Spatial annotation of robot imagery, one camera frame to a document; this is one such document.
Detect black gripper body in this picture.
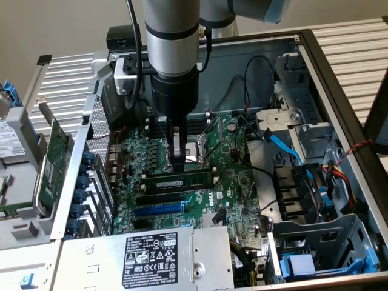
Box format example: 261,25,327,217
150,71,200,122

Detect RAM memory stick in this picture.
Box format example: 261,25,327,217
139,170,215,192
0,202,34,213

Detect black RAM slot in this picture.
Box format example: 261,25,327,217
145,181,218,196
145,112,212,128
142,166,218,180
145,119,212,132
145,127,212,140
144,119,212,136

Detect CPU socket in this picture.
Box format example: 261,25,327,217
162,133,213,172

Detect long black expansion slot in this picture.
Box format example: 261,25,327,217
135,192,183,207

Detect blue expansion slot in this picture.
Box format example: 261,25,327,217
134,202,185,218

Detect green Dell motherboard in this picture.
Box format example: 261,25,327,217
110,113,270,246

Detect silver finned chipset heatsink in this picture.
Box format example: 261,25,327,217
201,212,219,228

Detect open metal PC case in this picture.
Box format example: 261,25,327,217
50,28,388,291

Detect short black expansion slot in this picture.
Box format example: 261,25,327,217
132,218,154,230

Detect silver aluminium corner block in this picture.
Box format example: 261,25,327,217
90,50,115,89

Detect black box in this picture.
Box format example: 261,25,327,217
105,25,143,52

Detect black fan with shroud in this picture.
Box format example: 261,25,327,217
272,162,331,225

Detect silver metal disk bay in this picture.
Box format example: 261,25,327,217
254,51,339,160

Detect silver power supply unit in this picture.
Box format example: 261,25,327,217
50,226,236,291

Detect green graphics card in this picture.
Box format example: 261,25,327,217
32,95,76,219

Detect grey metal disk cage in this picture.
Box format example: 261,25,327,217
266,213,381,284

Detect lavender foam pad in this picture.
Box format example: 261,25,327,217
287,253,316,277

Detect silver hard disk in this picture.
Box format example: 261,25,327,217
0,90,28,166

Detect blue plastic latch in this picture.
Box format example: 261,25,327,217
20,272,36,289

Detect dark flat panel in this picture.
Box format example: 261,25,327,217
362,68,388,155

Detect thick black looped cable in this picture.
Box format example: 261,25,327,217
131,98,152,122

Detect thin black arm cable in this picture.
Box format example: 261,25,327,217
198,26,213,74

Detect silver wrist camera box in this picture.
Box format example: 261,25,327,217
113,56,139,95

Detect thick black camera cable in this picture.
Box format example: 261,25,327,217
124,0,144,110

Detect black angled cable plug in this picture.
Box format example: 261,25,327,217
211,207,229,226

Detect red black twisted wire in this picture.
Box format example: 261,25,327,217
335,138,375,166
90,125,128,142

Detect black arched cable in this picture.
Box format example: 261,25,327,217
242,53,278,118

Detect black fan cable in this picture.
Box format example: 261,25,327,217
234,115,275,180

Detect thin black looped wire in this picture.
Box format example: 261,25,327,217
242,181,280,215

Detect blue flat data wire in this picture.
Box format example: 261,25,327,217
263,127,316,183

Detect yellow black cable bundle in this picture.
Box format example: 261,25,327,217
229,239,265,289

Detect blue plastic drive bracket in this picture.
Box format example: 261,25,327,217
280,247,380,281

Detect red yellow power wires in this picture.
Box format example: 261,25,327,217
321,160,361,213

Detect blue disk carrier bracket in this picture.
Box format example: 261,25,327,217
0,78,25,109

